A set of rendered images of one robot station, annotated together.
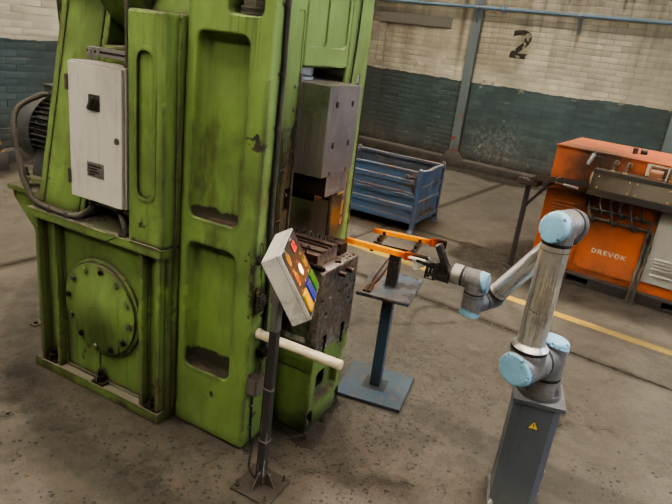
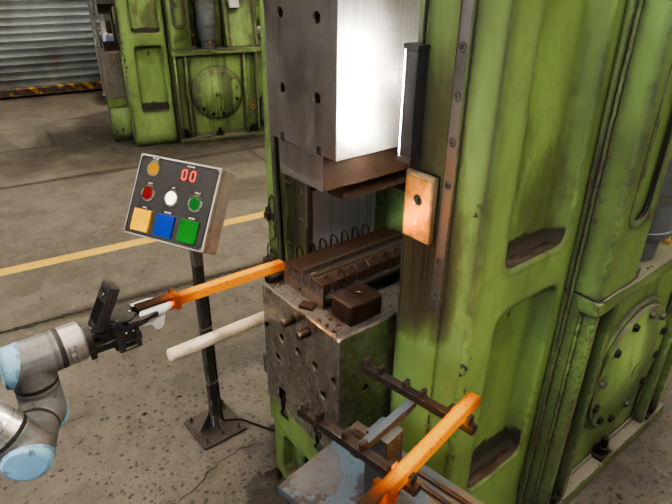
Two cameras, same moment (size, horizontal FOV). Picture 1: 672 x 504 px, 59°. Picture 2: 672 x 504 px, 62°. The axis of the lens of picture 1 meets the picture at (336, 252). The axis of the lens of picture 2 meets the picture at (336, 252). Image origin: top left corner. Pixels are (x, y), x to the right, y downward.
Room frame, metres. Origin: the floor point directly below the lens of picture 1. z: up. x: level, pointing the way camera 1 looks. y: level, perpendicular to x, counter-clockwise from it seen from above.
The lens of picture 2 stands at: (3.43, -1.22, 1.81)
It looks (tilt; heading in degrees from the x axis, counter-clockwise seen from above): 28 degrees down; 115
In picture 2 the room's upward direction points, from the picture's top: 1 degrees clockwise
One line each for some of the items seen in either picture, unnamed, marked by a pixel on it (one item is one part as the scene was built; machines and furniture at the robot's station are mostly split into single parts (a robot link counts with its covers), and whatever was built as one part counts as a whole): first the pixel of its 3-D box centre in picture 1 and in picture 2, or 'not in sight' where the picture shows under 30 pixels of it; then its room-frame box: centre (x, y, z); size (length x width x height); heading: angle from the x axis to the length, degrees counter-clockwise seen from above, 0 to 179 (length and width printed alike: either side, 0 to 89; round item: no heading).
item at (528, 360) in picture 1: (540, 301); not in sight; (2.19, -0.83, 1.08); 0.17 x 0.15 x 0.75; 131
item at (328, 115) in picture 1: (307, 122); (373, 62); (2.87, 0.21, 1.56); 0.42 x 0.39 x 0.40; 64
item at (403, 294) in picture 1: (390, 286); (380, 498); (3.14, -0.33, 0.67); 0.40 x 0.30 x 0.02; 163
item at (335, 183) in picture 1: (297, 174); (360, 150); (2.83, 0.23, 1.32); 0.42 x 0.20 x 0.10; 64
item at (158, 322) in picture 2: not in sight; (158, 317); (2.58, -0.38, 1.04); 0.09 x 0.03 x 0.06; 61
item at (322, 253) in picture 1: (291, 244); (356, 261); (2.83, 0.23, 0.96); 0.42 x 0.20 x 0.09; 64
